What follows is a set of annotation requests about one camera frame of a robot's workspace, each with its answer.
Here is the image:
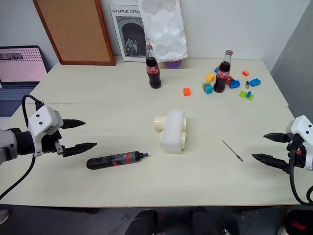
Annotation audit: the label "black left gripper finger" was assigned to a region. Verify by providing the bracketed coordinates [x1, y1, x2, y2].
[62, 118, 87, 130]
[62, 142, 98, 158]

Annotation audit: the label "grey panel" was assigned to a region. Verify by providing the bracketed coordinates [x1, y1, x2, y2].
[269, 0, 313, 121]

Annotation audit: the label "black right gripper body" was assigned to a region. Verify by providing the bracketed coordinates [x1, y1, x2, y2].
[286, 135, 307, 170]

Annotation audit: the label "white shoe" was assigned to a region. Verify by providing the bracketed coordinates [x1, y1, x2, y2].
[0, 209, 10, 225]

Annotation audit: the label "green toy brick plate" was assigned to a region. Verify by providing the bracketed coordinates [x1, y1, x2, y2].
[238, 90, 255, 101]

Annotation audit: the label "purple round dish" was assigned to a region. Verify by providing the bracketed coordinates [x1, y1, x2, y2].
[164, 59, 183, 70]

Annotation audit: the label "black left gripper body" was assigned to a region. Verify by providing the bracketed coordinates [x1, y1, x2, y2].
[42, 130, 67, 158]

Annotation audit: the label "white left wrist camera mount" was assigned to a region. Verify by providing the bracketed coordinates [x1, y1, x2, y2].
[27, 105, 64, 158]

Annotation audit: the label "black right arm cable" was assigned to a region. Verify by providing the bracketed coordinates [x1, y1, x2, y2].
[289, 145, 313, 206]

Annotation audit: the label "dark rounded shape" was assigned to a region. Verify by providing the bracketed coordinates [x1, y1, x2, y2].
[125, 209, 158, 235]
[191, 206, 219, 235]

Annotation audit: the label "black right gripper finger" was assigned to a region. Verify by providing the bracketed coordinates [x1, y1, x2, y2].
[251, 153, 291, 175]
[263, 132, 292, 143]

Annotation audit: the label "cork board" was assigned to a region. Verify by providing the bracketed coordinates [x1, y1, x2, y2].
[32, 0, 116, 67]

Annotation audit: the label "multicoloured stacked toy bricks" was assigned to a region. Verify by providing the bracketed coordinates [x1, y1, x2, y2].
[201, 81, 214, 95]

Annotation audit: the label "black red electric screwdriver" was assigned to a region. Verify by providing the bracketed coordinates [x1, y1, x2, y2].
[86, 150, 150, 170]

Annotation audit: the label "black shape with red mark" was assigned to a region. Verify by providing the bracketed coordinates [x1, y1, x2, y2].
[283, 209, 313, 235]

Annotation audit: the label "graphic design poster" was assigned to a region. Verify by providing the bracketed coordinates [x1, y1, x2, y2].
[109, 4, 149, 63]

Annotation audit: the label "white foam block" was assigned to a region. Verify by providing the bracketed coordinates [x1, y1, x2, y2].
[160, 109, 186, 155]

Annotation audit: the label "white foam packaging sheet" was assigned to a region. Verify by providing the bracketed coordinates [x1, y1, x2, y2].
[136, 0, 188, 63]

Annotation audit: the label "thin metal screwdriver bit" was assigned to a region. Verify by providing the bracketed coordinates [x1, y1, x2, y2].
[222, 140, 244, 163]

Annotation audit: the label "laptop with pink screen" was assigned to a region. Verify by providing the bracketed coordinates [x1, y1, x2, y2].
[0, 45, 48, 117]

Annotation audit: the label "glass cola bottle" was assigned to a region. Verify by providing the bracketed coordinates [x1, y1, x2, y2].
[213, 49, 234, 94]
[145, 45, 162, 90]

